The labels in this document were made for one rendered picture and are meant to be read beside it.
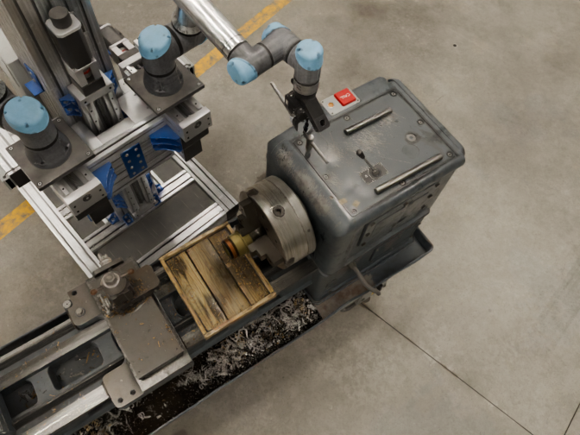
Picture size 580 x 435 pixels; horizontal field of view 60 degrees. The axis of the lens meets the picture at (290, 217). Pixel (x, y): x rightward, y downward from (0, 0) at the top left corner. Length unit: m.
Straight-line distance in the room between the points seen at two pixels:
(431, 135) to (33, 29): 1.35
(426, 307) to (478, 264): 0.43
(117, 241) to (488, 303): 2.08
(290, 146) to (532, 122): 2.44
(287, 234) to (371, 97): 0.62
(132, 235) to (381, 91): 1.54
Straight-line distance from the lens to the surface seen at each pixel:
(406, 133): 1.86
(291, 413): 2.71
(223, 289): 1.91
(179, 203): 2.85
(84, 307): 1.96
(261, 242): 1.73
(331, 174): 1.70
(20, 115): 1.80
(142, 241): 2.78
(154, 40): 1.90
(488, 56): 4.18
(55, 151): 1.90
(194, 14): 1.49
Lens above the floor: 2.69
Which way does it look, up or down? 63 degrees down
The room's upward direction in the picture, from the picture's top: 8 degrees clockwise
